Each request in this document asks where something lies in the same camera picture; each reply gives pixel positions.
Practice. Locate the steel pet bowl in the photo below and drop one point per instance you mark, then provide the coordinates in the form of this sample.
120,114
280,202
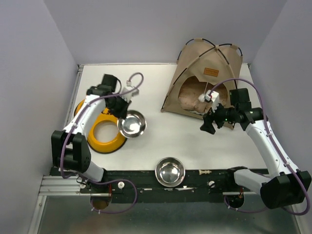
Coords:
133,125
170,172

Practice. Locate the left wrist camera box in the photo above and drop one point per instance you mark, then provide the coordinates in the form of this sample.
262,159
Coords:
128,92

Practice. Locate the white fluffy pet cushion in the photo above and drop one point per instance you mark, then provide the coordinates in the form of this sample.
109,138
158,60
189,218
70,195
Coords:
190,93

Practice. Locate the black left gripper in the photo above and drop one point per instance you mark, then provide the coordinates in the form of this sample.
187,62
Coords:
123,114

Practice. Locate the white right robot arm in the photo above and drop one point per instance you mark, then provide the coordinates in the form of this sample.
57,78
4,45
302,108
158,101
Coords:
285,185

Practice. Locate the white chess piece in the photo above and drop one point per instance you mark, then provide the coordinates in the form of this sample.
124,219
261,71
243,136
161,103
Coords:
204,172

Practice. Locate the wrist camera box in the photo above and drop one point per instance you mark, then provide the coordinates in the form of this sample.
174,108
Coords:
128,92
213,98

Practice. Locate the white pompom tent toy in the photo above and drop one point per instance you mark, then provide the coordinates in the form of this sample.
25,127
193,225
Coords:
201,97

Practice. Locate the aluminium extrusion rail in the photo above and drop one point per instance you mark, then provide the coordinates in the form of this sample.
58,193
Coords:
57,186

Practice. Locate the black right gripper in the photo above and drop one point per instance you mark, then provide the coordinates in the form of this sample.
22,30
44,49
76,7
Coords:
208,119

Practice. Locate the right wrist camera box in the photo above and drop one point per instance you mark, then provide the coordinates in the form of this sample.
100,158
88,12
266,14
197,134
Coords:
213,98

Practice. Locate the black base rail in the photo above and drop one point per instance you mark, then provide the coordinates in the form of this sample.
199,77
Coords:
148,179

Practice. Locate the black tent pole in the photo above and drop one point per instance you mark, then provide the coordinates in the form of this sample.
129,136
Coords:
207,62
207,53

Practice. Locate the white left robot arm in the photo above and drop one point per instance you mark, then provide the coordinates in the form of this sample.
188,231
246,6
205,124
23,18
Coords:
70,150

